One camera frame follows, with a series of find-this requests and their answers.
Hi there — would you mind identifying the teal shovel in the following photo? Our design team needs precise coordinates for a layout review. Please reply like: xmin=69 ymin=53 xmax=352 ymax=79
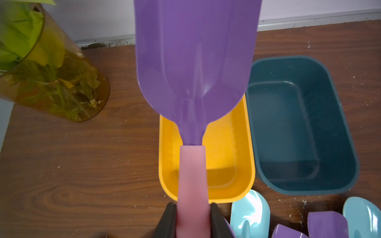
xmin=342 ymin=197 xmax=381 ymax=238
xmin=230 ymin=190 xmax=270 ymax=238

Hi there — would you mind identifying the dark teal storage box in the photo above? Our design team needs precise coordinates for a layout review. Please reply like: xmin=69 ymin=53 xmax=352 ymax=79
xmin=246 ymin=56 xmax=360 ymax=195

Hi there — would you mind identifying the purple shovel pink handle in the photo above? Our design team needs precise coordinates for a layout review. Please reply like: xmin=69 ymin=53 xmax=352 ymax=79
xmin=272 ymin=224 xmax=309 ymax=238
xmin=307 ymin=211 xmax=349 ymax=238
xmin=134 ymin=1 xmax=262 ymax=238

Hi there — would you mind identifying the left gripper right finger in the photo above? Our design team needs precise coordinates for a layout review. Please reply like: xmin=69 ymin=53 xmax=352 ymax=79
xmin=210 ymin=203 xmax=235 ymax=238

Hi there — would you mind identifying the yellow plastic storage box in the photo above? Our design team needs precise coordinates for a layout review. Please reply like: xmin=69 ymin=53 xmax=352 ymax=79
xmin=158 ymin=97 xmax=256 ymax=203

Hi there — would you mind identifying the potted green plant vase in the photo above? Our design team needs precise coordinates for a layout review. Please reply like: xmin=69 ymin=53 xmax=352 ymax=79
xmin=1 ymin=1 xmax=110 ymax=122

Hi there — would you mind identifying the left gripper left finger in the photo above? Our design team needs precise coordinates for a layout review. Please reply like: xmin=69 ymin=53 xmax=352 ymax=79
xmin=152 ymin=202 xmax=177 ymax=238

